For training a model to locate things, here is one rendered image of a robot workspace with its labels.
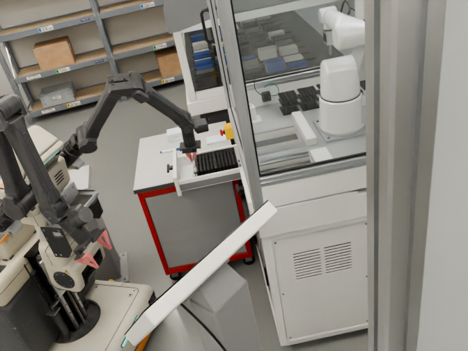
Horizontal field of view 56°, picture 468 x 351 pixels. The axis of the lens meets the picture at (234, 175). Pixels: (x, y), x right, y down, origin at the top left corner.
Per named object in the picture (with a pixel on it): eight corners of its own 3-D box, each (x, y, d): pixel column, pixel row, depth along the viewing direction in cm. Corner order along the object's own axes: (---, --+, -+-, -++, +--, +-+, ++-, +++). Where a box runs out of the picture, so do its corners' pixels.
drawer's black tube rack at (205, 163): (196, 183, 222) (193, 173, 219) (195, 166, 237) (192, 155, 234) (239, 174, 222) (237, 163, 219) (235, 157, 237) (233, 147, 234)
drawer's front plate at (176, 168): (178, 196, 218) (173, 178, 212) (177, 166, 243) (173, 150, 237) (182, 196, 218) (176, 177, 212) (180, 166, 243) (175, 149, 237)
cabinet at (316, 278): (281, 358, 227) (260, 240, 184) (251, 231, 314) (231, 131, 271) (462, 319, 228) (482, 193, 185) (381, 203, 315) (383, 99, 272)
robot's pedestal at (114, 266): (83, 296, 288) (36, 203, 248) (85, 265, 313) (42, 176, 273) (129, 282, 292) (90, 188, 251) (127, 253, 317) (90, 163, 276)
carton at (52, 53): (41, 72, 536) (31, 49, 521) (44, 65, 562) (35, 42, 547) (74, 63, 541) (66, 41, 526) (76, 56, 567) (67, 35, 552)
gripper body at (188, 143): (180, 145, 218) (177, 132, 214) (200, 143, 218) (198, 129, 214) (180, 152, 213) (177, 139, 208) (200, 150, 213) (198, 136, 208)
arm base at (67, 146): (67, 141, 201) (52, 154, 191) (76, 131, 196) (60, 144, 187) (83, 153, 203) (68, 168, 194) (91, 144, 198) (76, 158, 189)
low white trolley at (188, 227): (167, 287, 282) (132, 190, 242) (168, 226, 335) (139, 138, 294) (257, 267, 283) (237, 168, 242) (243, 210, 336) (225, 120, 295)
